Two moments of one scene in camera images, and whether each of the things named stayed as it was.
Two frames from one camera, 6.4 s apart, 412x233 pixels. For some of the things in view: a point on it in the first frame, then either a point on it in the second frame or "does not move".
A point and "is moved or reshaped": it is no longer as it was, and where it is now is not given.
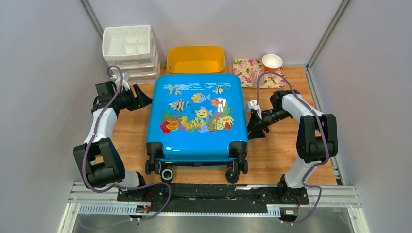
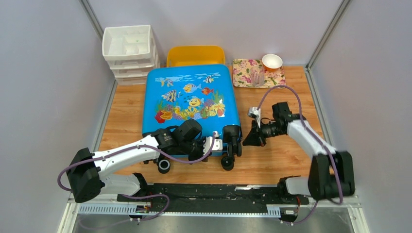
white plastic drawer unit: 133,48 does not move
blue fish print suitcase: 197,120 is moved or reshaped
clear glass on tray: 255,74 does not move
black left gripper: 141,101 -> 200,153
